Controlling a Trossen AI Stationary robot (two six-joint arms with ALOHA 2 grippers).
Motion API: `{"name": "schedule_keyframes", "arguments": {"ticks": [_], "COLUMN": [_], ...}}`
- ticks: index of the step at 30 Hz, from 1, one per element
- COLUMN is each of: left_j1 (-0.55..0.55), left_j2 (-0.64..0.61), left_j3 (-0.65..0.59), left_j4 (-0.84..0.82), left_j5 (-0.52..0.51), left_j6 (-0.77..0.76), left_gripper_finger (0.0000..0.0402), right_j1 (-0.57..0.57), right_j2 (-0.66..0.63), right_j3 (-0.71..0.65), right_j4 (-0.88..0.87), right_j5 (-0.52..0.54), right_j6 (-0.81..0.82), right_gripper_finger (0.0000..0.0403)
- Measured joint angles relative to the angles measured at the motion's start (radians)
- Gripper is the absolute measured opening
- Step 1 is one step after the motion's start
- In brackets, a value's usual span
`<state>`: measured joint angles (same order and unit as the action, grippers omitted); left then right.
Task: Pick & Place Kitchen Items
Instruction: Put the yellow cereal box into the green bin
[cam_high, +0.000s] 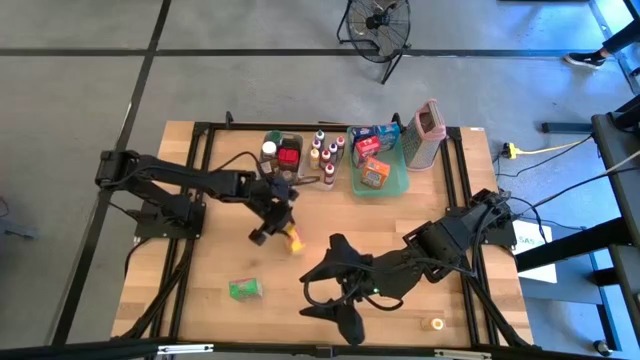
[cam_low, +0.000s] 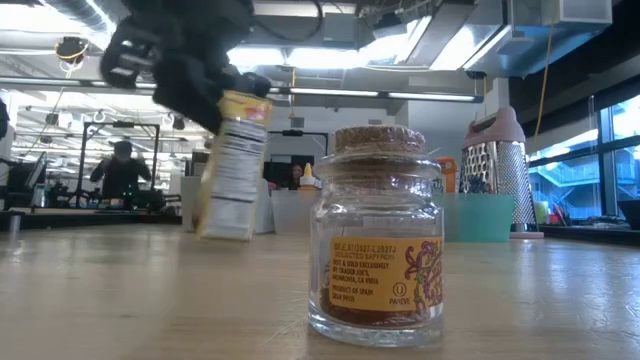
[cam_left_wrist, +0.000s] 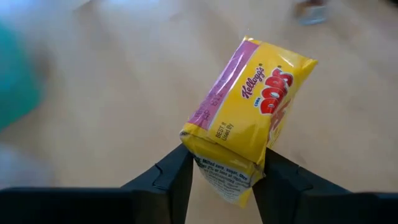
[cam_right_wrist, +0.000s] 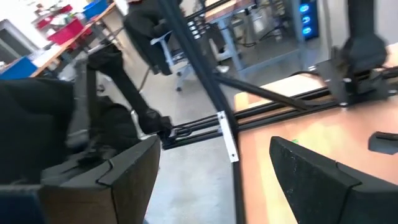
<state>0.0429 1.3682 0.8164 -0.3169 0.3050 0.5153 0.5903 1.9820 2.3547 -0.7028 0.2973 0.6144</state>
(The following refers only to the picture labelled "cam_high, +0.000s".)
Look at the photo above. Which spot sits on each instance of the purple cap colouring bottle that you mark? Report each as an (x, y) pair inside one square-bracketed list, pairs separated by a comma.
[(316, 145)]

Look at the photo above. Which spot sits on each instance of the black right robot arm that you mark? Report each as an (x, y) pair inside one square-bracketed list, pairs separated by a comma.
[(460, 230)]

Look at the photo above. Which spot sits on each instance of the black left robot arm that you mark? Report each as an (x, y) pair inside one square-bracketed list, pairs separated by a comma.
[(165, 175)]

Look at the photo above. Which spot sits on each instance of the cork-lid saffron jar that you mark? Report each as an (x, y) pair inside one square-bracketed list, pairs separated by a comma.
[(287, 175)]

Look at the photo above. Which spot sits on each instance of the person's leg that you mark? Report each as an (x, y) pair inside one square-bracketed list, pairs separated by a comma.
[(622, 40)]

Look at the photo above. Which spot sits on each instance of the red cereal box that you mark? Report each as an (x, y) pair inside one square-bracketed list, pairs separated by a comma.
[(366, 147)]

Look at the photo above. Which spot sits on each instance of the brown plastic wrapper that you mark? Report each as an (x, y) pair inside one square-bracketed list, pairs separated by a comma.
[(267, 167)]

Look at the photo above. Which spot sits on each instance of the orange Mini-Wheats cereal box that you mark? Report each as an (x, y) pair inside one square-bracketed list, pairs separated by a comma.
[(375, 173)]

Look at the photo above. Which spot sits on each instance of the teal plastic bin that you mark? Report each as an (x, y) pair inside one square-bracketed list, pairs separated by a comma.
[(395, 180)]

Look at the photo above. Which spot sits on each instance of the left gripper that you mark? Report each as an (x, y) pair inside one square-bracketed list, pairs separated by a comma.
[(274, 197)]

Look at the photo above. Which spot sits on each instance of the green lid jar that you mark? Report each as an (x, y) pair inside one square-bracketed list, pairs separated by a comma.
[(274, 136)]

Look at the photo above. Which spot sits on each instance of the light blue cereal box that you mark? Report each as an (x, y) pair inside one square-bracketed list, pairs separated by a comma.
[(387, 135)]

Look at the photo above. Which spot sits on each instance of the black floor fan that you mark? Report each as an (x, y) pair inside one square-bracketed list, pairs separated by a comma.
[(375, 21)]

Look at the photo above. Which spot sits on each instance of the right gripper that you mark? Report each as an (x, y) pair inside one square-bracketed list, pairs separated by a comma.
[(395, 275)]

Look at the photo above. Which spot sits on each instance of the deep clear plastic bin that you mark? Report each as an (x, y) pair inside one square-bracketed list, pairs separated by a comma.
[(277, 186)]

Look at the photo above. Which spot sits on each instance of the black caster wheel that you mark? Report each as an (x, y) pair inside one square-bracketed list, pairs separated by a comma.
[(602, 346)]

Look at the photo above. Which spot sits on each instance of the black floor bar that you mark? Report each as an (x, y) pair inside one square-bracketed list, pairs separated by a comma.
[(565, 127)]

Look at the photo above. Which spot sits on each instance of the yellow cap colouring bottle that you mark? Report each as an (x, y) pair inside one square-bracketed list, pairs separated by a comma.
[(314, 157), (436, 324)]

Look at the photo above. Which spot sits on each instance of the red cap colouring bottle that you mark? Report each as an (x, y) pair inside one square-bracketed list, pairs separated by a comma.
[(340, 142), (325, 157), (329, 173)]

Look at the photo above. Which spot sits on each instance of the bagel seasoning jar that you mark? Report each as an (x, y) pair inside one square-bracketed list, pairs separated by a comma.
[(269, 149)]

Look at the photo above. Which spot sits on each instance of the green cap colouring bottle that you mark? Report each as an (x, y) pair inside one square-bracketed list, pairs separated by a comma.
[(320, 135)]

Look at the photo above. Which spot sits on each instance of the yellow Corn Pops box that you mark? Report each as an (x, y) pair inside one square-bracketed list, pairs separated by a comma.
[(295, 242)]

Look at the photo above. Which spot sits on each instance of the dark neighbouring table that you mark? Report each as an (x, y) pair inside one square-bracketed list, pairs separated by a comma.
[(617, 165)]

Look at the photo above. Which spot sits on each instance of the shallow clear plastic bin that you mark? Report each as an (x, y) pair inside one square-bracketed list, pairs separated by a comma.
[(312, 175)]

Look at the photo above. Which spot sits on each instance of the person's shoe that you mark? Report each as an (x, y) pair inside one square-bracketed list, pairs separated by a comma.
[(585, 59)]

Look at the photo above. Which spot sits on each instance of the white paper sheet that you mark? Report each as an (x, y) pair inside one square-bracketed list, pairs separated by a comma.
[(537, 270)]

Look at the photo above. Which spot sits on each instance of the green cereal box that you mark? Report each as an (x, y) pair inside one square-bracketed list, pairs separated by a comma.
[(246, 290)]

